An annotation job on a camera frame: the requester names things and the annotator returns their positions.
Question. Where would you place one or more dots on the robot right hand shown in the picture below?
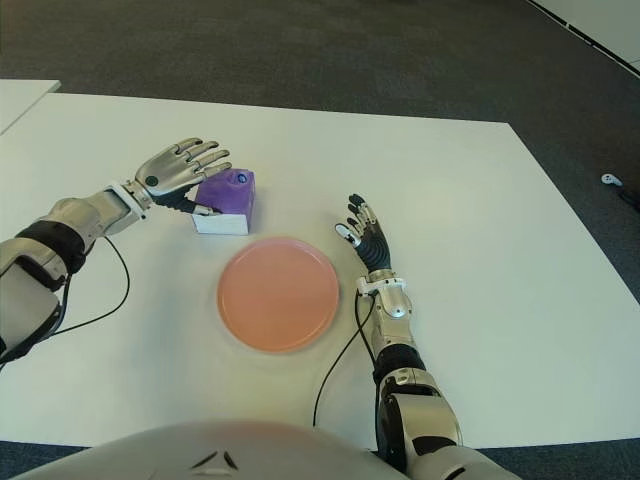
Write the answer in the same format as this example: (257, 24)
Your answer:
(375, 250)

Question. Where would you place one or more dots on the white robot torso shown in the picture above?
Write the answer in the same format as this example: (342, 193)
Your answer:
(125, 455)

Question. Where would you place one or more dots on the small white floor object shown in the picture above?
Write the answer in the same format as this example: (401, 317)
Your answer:
(609, 179)

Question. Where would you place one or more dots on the robot right arm silver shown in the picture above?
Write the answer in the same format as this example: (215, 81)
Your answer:
(395, 300)

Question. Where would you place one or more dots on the purple tissue paper pack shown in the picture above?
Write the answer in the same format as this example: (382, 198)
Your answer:
(225, 195)

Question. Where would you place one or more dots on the robot left arm silver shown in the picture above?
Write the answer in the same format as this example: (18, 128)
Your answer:
(90, 215)

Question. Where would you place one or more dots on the white table with dark edge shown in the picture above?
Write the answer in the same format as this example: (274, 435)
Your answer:
(20, 100)

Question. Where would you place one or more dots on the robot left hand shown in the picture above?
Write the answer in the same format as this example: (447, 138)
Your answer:
(170, 172)

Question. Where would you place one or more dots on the pink round plate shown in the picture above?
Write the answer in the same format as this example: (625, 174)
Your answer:
(277, 295)

